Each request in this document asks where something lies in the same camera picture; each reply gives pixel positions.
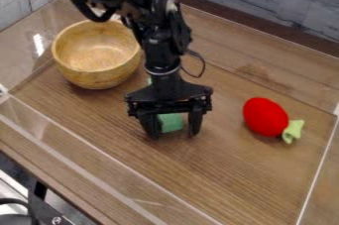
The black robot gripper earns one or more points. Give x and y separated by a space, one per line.
169 95

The green rectangular block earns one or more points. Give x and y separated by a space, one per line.
169 123

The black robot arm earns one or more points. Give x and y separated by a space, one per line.
165 36

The brown wooden bowl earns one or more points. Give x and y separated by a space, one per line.
96 54

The red plush strawberry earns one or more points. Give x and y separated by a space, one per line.
267 119

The black table leg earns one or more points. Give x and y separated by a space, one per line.
36 196

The clear acrylic tray wall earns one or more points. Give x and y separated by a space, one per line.
110 191

